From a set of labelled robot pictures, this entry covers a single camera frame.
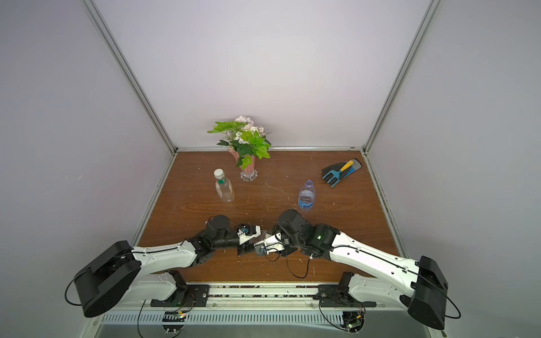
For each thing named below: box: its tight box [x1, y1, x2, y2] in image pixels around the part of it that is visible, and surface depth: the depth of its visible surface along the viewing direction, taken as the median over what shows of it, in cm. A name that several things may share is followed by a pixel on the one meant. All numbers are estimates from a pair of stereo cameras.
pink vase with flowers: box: [207, 115, 272, 183], surface depth 87 cm
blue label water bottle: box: [297, 179, 316, 210], surface depth 94 cm
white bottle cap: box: [213, 168, 226, 181], surface depth 87 cm
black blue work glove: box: [321, 158, 363, 182], surface depth 112 cm
